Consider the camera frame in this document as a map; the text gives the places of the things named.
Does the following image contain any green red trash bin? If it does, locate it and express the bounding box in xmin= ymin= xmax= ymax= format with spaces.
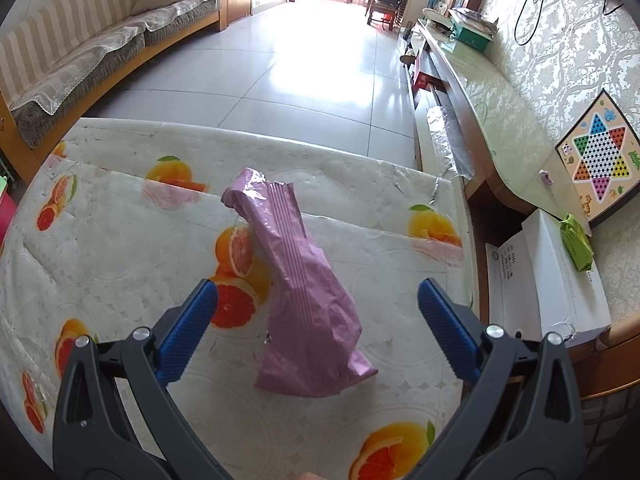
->
xmin=0 ymin=177 xmax=16 ymax=240

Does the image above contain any white cardboard box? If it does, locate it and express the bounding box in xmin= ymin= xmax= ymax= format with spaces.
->
xmin=486 ymin=210 xmax=611 ymax=347

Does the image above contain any striped wooden sofa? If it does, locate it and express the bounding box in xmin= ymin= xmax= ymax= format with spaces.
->
xmin=1 ymin=0 xmax=227 ymax=183

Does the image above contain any green box on cabinet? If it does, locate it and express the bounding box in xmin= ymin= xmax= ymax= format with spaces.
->
xmin=451 ymin=22 xmax=492 ymax=53

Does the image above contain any chinese checkers board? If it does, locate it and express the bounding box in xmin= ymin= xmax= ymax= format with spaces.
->
xmin=555 ymin=90 xmax=640 ymax=226

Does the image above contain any pink plastic bag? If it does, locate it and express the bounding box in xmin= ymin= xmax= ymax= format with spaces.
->
xmin=221 ymin=168 xmax=378 ymax=398

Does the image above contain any long tv cabinet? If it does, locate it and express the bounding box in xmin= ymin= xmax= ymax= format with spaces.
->
xmin=399 ymin=16 xmax=591 ymax=221

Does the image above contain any green snack packet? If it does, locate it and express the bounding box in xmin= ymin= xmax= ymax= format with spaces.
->
xmin=560 ymin=214 xmax=593 ymax=272

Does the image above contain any fruit print tablecloth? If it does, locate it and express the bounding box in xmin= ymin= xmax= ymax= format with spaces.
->
xmin=1 ymin=118 xmax=470 ymax=479

